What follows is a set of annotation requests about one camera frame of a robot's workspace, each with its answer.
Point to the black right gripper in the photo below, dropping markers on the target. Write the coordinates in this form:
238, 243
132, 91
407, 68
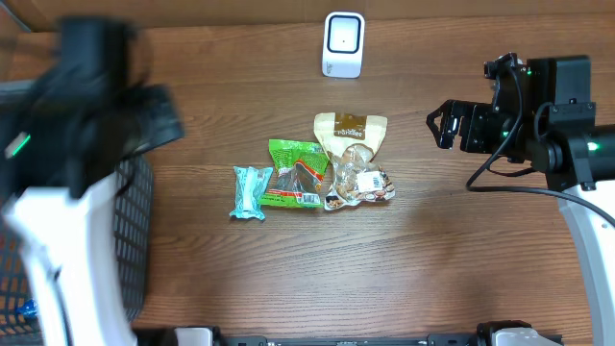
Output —
472, 139

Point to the beige brown nut snack bag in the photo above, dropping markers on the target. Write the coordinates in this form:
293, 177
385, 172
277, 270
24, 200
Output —
351, 142

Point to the green snack bag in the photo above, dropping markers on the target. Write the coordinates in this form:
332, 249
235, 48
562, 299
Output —
301, 168

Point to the light teal snack packet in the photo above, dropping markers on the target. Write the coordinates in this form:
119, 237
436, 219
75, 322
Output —
250, 185

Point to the blue snack packet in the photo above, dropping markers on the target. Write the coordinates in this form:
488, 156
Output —
28, 309

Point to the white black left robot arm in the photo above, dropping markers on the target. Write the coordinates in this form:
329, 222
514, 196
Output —
72, 142

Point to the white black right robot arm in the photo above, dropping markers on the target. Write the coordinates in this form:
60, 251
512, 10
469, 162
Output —
542, 113

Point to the white barcode scanner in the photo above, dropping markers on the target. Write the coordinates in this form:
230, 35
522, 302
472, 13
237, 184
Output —
343, 43

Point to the grey plastic mesh basket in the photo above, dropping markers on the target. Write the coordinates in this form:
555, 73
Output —
131, 225

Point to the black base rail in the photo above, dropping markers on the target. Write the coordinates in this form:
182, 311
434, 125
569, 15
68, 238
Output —
429, 340

